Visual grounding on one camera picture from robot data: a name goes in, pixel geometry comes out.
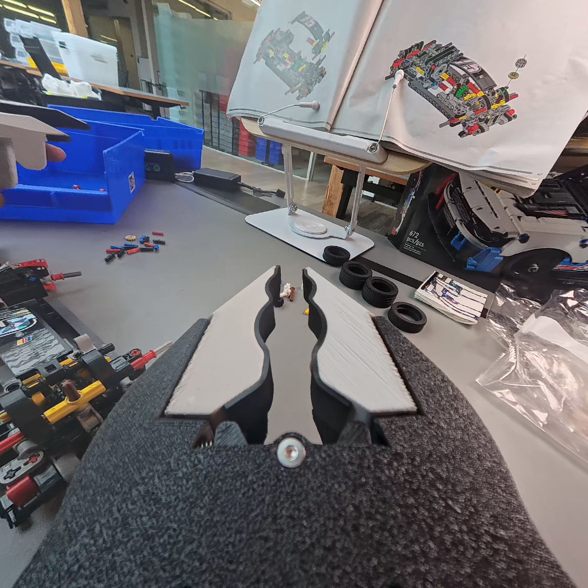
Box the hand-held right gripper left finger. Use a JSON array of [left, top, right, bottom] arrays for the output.
[[164, 265, 282, 445]]

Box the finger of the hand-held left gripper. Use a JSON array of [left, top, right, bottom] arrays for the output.
[[0, 99, 91, 132], [0, 112, 70, 190]]

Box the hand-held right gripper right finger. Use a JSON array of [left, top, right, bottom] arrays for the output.
[[301, 267, 418, 445]]

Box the toy brick car chassis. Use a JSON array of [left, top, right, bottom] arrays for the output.
[[0, 257, 174, 529]]

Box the toy instruction booklet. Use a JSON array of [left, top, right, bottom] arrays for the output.
[[226, 0, 588, 198]]

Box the grey desk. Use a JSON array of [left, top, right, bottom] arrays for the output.
[[0, 177, 588, 588]]

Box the background wooden office desk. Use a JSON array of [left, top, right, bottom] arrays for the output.
[[0, 57, 190, 122]]

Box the white storage box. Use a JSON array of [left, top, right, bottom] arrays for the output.
[[50, 30, 120, 89]]

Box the toy sticker sheet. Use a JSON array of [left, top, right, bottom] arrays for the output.
[[413, 271, 495, 325]]

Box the black device with green lights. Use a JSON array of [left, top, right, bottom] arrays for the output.
[[144, 149, 176, 181]]

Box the pile of small connector pins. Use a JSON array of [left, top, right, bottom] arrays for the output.
[[103, 231, 167, 264]]

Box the white metal book stand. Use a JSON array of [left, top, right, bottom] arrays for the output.
[[239, 115, 435, 260]]

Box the black toy set box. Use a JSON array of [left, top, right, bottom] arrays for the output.
[[388, 163, 588, 295]]

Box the clear plastic bag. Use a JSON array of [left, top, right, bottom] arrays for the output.
[[475, 281, 588, 466]]

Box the black power adapter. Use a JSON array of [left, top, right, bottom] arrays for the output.
[[192, 168, 242, 191]]

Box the stack of red blue bins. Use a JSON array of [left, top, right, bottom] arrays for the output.
[[232, 117, 288, 166]]

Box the black adapter cable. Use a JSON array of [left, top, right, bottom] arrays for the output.
[[238, 181, 288, 199]]

